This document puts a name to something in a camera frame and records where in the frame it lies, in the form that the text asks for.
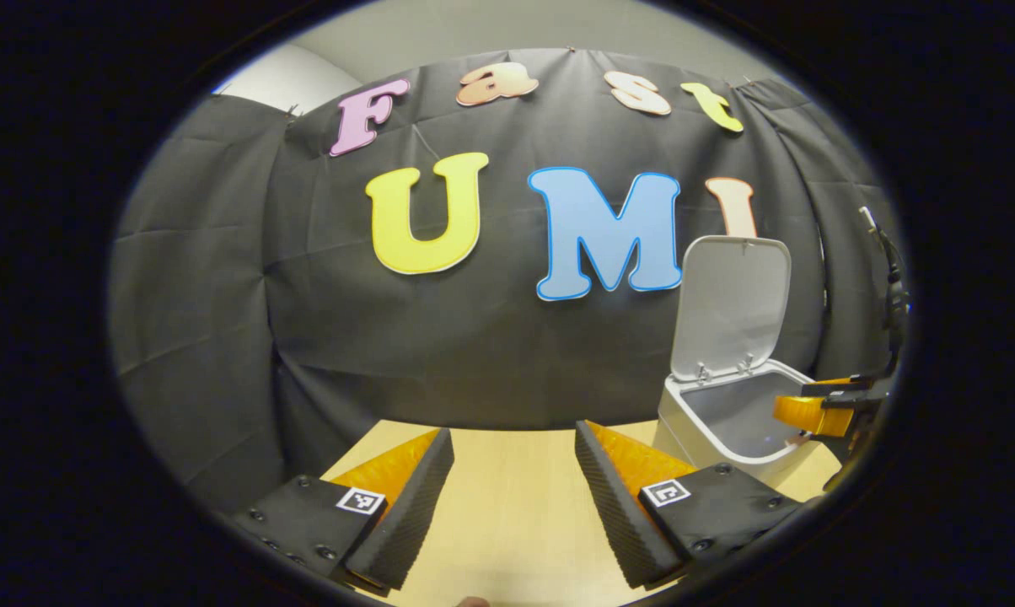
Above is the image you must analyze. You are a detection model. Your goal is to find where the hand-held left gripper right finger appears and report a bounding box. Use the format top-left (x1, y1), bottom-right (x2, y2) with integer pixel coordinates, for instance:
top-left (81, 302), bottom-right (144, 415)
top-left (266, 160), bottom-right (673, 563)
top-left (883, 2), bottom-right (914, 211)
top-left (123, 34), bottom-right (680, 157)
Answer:
top-left (575, 420), bottom-right (803, 589)

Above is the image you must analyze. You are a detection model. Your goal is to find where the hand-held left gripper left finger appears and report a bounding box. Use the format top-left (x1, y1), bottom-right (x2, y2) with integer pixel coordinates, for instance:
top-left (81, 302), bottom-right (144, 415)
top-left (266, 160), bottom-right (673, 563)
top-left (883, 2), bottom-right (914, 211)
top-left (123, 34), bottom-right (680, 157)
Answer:
top-left (229, 427), bottom-right (456, 599)

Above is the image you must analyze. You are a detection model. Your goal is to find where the white desktop garbage bin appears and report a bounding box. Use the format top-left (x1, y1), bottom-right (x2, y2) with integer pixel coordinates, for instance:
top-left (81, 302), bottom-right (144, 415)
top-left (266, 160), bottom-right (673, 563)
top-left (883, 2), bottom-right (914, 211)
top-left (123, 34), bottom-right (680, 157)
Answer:
top-left (655, 235), bottom-right (820, 486)

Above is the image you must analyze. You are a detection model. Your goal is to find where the wooden desktop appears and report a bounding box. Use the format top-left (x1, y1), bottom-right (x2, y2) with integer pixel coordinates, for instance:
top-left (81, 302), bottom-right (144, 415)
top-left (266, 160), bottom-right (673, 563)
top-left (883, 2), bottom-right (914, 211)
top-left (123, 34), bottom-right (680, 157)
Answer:
top-left (318, 419), bottom-right (843, 607)

